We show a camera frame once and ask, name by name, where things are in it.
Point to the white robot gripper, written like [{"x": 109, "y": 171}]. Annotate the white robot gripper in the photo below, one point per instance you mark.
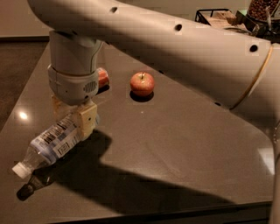
[{"x": 73, "y": 87}]

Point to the blue label plastic bottle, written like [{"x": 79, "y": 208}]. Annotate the blue label plastic bottle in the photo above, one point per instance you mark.
[{"x": 48, "y": 147}]

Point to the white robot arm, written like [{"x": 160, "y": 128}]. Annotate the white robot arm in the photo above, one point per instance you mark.
[{"x": 238, "y": 71}]

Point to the red soda can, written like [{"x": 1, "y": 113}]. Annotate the red soda can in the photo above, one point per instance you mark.
[{"x": 103, "y": 77}]

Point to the red apple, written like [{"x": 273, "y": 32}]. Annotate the red apple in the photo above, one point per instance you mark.
[{"x": 142, "y": 84}]

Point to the jar of brown nuts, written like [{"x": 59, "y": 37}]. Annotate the jar of brown nuts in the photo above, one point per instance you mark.
[{"x": 261, "y": 10}]

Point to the black wire basket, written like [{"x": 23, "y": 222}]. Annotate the black wire basket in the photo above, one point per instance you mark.
[{"x": 219, "y": 18}]

